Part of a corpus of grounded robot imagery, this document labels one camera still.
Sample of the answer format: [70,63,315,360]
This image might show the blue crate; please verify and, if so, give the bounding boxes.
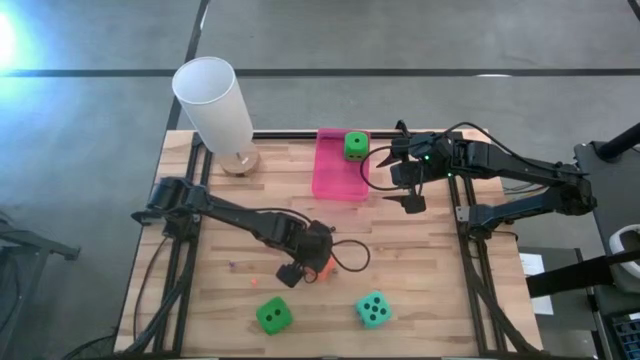
[610,312,640,360]

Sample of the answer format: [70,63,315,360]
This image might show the thin dark cable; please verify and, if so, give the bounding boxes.
[131,234,171,342]

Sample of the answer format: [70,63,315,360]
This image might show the black strap bar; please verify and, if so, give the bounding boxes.
[525,248,640,300]

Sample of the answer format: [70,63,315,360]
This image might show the black pole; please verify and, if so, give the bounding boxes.
[597,122,640,161]

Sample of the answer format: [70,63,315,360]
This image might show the dark grey side table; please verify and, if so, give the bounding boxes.
[518,246,609,360]

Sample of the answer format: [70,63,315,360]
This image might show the large green foam die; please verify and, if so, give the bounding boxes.
[343,130,370,162]
[255,297,295,336]

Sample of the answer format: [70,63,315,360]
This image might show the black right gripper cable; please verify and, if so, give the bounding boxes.
[359,121,576,194]

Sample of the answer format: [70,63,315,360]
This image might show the large orange foam die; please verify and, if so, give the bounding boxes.
[313,255,338,283]

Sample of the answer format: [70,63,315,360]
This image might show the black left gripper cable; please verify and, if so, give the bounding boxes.
[329,238,372,274]

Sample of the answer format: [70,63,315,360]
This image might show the black cable bundle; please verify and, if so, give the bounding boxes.
[122,239,201,357]
[459,234,539,357]

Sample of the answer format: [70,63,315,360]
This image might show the white rounded object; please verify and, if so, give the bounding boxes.
[608,223,640,295]

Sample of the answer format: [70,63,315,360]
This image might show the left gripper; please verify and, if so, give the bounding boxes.
[274,214,336,290]

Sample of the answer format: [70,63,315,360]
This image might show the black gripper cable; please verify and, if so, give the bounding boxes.
[329,238,372,274]
[359,121,576,194]

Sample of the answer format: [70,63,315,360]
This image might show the black side table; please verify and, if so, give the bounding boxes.
[573,141,640,261]

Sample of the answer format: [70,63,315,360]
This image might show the large teal foam die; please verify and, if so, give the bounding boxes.
[354,290,394,330]

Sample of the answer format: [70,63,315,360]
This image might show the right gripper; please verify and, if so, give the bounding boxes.
[376,131,454,216]

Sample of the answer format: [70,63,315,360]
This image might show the white paper sheet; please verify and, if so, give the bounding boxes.
[518,252,555,316]

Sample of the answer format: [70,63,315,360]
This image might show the black stand legs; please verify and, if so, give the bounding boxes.
[0,212,81,346]

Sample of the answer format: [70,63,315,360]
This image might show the pink translucent plastic bin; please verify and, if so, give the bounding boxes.
[310,127,371,202]

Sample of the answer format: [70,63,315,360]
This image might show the white shade table lamp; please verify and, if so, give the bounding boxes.
[171,55,262,177]

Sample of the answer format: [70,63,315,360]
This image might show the black aluminium table frame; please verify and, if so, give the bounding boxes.
[152,130,509,357]

